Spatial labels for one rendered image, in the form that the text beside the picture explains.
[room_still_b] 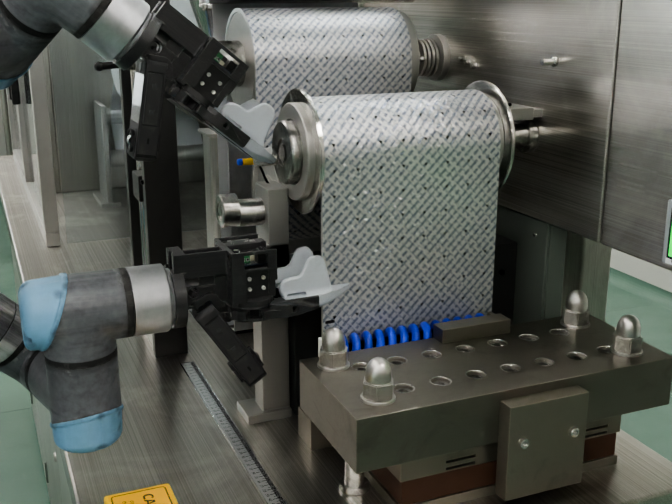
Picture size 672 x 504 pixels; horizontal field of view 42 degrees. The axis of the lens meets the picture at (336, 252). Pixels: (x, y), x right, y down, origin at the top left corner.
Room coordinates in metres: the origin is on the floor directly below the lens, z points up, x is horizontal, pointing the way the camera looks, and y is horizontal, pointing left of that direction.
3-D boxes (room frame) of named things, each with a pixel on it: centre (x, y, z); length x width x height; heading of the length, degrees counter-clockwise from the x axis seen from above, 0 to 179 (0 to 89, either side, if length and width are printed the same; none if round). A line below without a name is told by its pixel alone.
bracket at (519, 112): (1.14, -0.23, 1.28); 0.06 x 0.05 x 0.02; 113
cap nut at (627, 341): (0.95, -0.34, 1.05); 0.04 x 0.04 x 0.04
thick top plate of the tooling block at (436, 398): (0.92, -0.17, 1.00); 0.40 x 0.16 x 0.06; 113
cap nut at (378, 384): (0.82, -0.04, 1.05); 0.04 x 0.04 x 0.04
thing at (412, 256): (1.02, -0.09, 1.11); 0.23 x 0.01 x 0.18; 113
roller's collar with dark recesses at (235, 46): (1.25, 0.16, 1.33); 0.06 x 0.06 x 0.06; 23
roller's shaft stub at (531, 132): (1.14, -0.22, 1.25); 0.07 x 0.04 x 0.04; 113
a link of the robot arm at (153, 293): (0.90, 0.20, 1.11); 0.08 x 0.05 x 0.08; 23
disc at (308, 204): (1.03, 0.04, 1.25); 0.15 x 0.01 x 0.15; 23
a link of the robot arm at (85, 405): (0.88, 0.28, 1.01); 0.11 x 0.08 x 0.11; 38
